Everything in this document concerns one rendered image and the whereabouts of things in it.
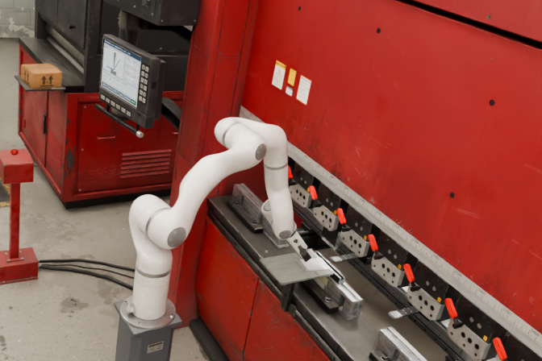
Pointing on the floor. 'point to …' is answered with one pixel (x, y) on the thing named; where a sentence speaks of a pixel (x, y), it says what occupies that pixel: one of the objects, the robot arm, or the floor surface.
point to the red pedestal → (13, 176)
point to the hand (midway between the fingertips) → (303, 253)
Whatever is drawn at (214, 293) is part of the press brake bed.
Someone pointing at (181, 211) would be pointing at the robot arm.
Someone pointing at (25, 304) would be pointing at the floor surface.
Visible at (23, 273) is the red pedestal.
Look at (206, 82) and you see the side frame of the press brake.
